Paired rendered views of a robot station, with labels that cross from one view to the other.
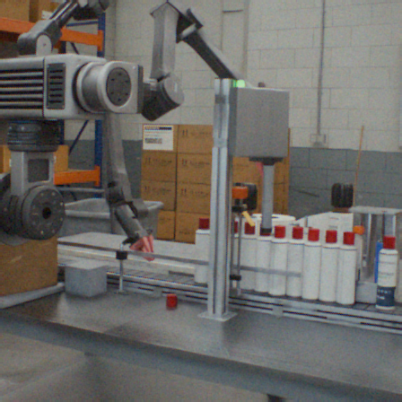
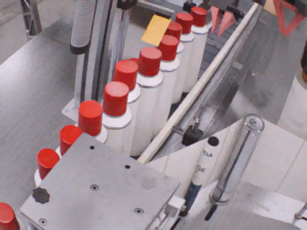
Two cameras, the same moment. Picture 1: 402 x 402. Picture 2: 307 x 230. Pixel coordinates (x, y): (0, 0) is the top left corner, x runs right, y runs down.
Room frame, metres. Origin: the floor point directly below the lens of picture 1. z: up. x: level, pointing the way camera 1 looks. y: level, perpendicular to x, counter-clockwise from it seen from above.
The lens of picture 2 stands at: (1.91, -0.72, 1.46)
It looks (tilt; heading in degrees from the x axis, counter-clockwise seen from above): 43 degrees down; 81
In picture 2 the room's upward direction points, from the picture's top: 12 degrees clockwise
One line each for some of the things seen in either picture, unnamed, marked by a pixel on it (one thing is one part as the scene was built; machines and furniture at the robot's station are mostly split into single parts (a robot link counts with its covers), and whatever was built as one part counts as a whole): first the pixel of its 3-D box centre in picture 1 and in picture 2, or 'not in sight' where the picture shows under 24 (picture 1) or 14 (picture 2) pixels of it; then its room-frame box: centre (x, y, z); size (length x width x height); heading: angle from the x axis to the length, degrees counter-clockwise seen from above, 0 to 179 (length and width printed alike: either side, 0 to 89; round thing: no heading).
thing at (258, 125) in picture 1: (254, 122); not in sight; (1.89, -0.14, 1.38); 0.17 x 0.10 x 0.19; 117
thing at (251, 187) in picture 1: (244, 225); (306, 93); (2.30, -0.15, 1.03); 0.09 x 0.09 x 0.30
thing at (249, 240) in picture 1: (249, 256); (158, 87); (1.99, -0.15, 0.98); 0.05 x 0.05 x 0.20
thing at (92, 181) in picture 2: (376, 210); (95, 200); (1.90, -0.50, 1.14); 0.14 x 0.11 x 0.01; 62
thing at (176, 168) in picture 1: (215, 203); not in sight; (6.03, -0.13, 0.70); 1.20 x 0.82 x 1.39; 62
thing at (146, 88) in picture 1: (135, 90); not in sight; (1.68, 0.17, 1.45); 0.09 x 0.08 x 0.12; 57
